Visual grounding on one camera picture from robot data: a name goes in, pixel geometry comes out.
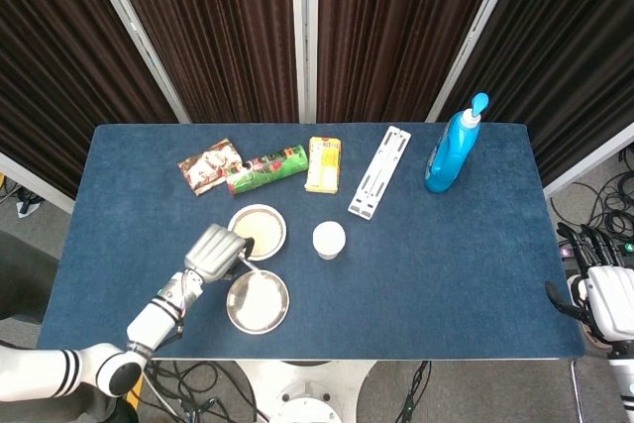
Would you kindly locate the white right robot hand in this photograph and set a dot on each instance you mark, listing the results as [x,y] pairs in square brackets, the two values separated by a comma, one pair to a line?
[609,299]

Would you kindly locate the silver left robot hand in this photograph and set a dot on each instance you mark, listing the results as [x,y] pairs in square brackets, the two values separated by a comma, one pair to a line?
[215,252]

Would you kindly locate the clear plastic spoon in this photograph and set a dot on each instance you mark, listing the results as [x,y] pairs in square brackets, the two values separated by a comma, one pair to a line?
[255,267]

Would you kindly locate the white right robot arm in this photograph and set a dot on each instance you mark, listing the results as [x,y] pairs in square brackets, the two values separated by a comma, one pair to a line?
[624,378]

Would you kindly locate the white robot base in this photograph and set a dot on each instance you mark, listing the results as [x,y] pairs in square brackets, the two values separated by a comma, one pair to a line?
[307,388]

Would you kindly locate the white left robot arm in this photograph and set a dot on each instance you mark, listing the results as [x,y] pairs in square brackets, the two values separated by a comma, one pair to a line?
[148,319]

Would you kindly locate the stainless steel bowl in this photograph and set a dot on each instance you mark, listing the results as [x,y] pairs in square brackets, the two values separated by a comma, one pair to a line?
[284,240]

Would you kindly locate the stainless steel plate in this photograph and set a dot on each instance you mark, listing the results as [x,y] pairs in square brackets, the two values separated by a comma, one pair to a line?
[257,309]

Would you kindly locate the white lidded paper cup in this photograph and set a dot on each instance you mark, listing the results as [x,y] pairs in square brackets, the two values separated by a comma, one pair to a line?
[329,240]

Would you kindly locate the red white snack bag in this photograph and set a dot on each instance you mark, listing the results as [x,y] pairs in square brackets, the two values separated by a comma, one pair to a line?
[205,168]

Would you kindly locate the green chip can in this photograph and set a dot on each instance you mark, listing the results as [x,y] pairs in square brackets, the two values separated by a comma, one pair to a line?
[272,168]

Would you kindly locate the yellow white box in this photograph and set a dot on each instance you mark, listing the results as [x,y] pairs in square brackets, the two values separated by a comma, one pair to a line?
[324,165]

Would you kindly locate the blue tablecloth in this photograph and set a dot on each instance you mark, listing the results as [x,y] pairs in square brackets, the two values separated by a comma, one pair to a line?
[446,269]

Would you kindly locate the white folding stand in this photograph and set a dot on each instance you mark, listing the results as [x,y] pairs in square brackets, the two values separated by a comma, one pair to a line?
[379,173]

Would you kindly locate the blue detergent bottle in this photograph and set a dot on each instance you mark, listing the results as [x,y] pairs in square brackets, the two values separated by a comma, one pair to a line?
[448,160]

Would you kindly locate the brown curtain partition panel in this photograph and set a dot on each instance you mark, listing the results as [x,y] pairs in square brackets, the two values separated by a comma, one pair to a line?
[208,36]
[569,46]
[49,71]
[396,36]

